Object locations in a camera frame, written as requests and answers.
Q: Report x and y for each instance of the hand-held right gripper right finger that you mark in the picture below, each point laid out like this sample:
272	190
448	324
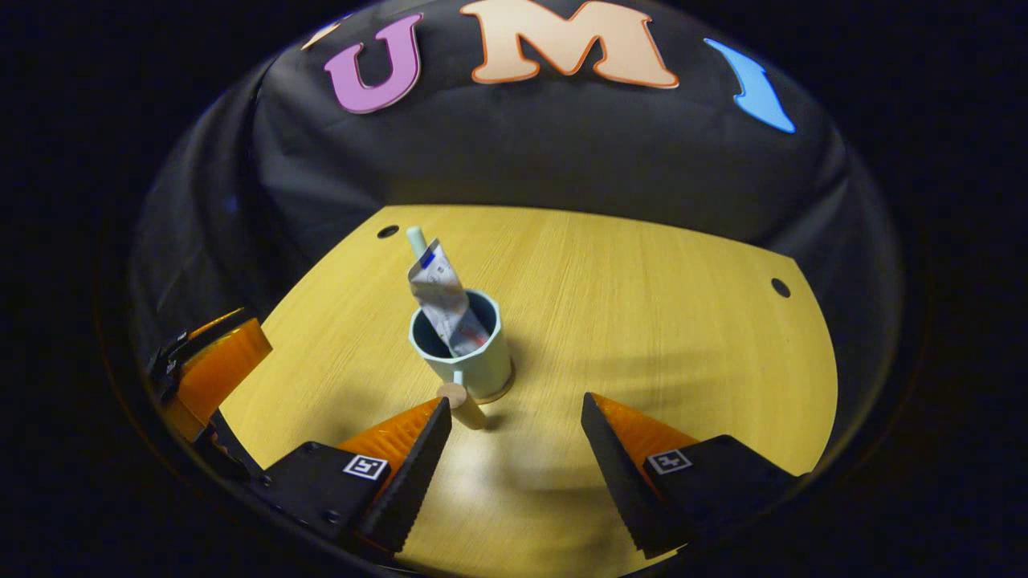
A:
614	474

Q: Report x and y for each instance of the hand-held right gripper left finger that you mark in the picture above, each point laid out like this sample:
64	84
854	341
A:
414	482

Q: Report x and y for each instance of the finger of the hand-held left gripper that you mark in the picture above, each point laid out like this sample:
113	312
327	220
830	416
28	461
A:
221	369
181	341

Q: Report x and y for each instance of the round cork coaster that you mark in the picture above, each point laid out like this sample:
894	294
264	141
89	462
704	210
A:
504	392

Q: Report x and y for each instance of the white toothpaste tube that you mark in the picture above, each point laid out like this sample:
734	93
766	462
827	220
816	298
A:
442	301

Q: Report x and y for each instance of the white toothbrush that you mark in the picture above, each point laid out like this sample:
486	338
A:
416	239

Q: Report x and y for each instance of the wooden desktop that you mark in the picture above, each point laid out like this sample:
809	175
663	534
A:
642	321

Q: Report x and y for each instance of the black backdrop cloth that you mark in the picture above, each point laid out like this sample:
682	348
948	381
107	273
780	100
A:
562	144

